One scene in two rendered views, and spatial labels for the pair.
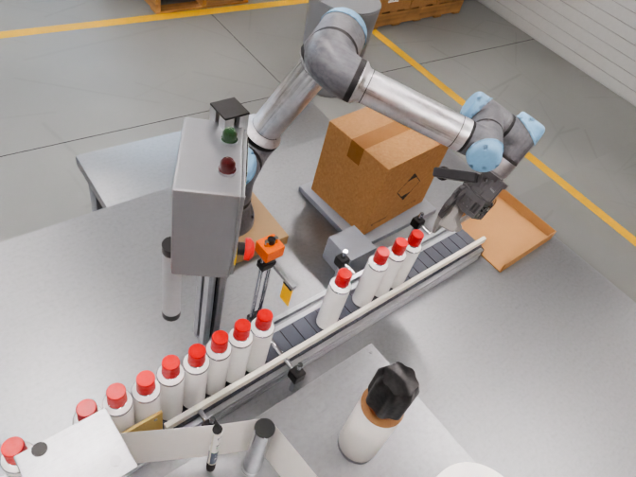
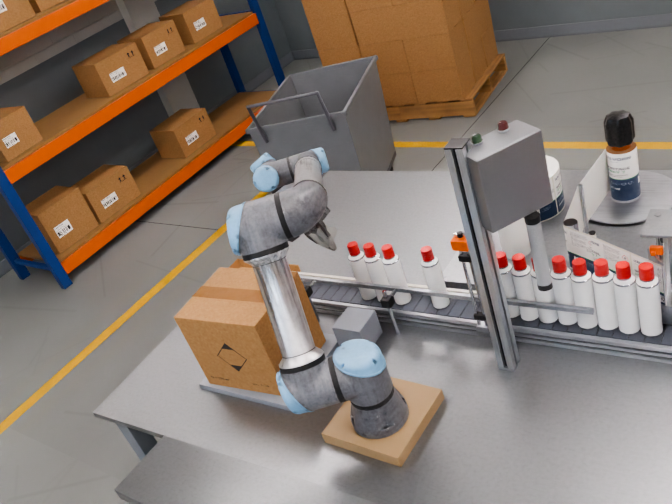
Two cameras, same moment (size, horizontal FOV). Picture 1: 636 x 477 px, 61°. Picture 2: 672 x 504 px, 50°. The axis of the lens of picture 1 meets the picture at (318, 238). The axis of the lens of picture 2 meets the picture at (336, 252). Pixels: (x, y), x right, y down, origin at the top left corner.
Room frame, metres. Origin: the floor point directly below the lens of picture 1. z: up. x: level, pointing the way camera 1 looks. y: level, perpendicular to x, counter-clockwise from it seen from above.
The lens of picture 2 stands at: (0.93, 1.63, 2.19)
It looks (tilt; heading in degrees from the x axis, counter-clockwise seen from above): 31 degrees down; 274
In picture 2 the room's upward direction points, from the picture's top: 20 degrees counter-clockwise
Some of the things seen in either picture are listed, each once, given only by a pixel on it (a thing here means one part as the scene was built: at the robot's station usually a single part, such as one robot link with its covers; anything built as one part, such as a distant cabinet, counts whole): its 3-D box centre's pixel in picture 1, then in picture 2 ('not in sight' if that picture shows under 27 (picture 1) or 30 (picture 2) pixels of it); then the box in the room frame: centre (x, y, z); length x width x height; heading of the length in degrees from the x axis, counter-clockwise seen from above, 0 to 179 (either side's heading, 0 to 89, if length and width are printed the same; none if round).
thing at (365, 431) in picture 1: (377, 414); (508, 212); (0.52, -0.21, 1.03); 0.09 x 0.09 x 0.30
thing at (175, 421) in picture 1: (359, 313); (421, 288); (0.84, -0.16, 0.90); 1.07 x 0.01 x 0.02; 141
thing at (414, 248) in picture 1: (404, 259); (361, 270); (1.00, -0.24, 0.98); 0.05 x 0.05 x 0.20
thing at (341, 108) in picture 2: not in sight; (328, 140); (1.00, -2.54, 0.48); 0.89 x 0.63 x 0.96; 68
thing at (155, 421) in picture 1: (138, 435); not in sight; (0.38, 0.21, 0.94); 0.10 x 0.01 x 0.09; 141
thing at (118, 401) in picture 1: (119, 415); (626, 297); (0.38, 0.25, 0.98); 0.05 x 0.05 x 0.20
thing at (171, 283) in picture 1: (171, 281); (538, 252); (0.57, 0.23, 1.18); 0.04 x 0.04 x 0.21
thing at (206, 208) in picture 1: (209, 200); (503, 175); (0.60, 0.19, 1.38); 0.17 x 0.10 x 0.19; 17
